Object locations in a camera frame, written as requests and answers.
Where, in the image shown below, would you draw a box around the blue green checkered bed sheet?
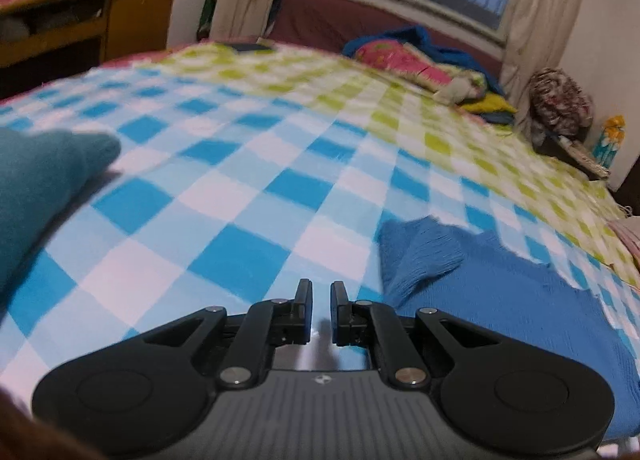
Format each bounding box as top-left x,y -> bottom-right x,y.
1,44 -> 639,397

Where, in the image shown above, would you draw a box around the floral fabric bundle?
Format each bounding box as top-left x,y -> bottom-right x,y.
528,68 -> 610,180

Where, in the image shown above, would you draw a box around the maroon headboard cushion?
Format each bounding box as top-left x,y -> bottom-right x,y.
267,0 -> 505,81

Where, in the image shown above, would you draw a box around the blue knit sweater yellow stripes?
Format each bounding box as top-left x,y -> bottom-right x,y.
378,217 -> 639,440

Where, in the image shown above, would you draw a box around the wooden side cabinet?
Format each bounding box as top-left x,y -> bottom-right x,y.
1,0 -> 174,68

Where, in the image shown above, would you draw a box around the pink folded blanket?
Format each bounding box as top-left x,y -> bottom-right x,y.
608,216 -> 640,266

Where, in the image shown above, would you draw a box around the teal fleece garment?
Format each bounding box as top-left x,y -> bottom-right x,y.
1,128 -> 122,286

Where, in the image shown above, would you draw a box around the colourful floral quilt pile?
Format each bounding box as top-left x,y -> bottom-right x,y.
342,26 -> 518,126

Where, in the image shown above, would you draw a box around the right beige curtain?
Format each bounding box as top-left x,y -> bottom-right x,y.
500,0 -> 582,128

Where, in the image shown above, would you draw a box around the black phone on bed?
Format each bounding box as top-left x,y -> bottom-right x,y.
224,43 -> 272,54

